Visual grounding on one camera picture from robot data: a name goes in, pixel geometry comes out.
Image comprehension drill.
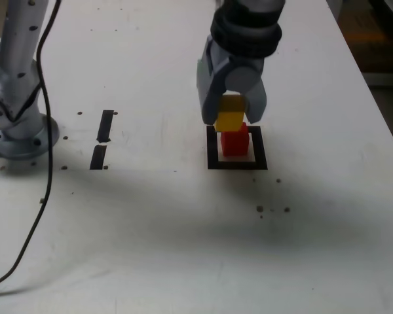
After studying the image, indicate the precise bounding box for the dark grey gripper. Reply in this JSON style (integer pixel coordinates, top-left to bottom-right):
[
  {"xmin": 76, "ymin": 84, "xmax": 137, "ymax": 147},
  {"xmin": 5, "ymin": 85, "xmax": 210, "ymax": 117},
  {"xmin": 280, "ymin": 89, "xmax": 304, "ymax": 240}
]
[{"xmin": 196, "ymin": 35, "xmax": 269, "ymax": 126}]

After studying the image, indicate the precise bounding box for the yellow cube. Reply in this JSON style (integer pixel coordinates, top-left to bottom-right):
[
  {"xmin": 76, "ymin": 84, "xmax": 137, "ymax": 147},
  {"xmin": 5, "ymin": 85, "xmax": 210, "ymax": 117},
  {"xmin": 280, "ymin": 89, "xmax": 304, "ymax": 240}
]
[{"xmin": 215, "ymin": 94, "xmax": 246, "ymax": 132}]

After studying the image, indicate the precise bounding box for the red cube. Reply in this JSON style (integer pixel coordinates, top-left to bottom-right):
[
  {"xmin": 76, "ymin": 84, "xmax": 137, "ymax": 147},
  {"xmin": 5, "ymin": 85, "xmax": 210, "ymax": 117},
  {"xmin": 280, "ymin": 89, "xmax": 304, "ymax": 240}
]
[{"xmin": 220, "ymin": 122, "xmax": 250, "ymax": 157}]

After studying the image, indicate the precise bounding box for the black tape square outline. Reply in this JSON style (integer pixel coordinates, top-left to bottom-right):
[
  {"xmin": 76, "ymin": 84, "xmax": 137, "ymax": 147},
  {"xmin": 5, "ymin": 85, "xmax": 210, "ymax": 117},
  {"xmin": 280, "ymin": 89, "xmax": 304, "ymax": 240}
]
[{"xmin": 206, "ymin": 125, "xmax": 269, "ymax": 171}]

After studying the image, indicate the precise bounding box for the black tape strip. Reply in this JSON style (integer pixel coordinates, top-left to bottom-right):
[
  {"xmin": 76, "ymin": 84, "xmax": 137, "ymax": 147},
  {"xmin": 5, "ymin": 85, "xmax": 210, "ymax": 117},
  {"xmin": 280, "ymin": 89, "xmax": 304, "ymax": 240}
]
[{"xmin": 89, "ymin": 109, "xmax": 115, "ymax": 171}]

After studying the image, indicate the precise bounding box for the black cable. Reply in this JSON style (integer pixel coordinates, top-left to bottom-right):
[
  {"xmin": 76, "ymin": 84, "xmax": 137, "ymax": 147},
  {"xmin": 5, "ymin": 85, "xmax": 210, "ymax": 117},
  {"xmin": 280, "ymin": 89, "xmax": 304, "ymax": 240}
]
[{"xmin": 0, "ymin": 0, "xmax": 62, "ymax": 289}]

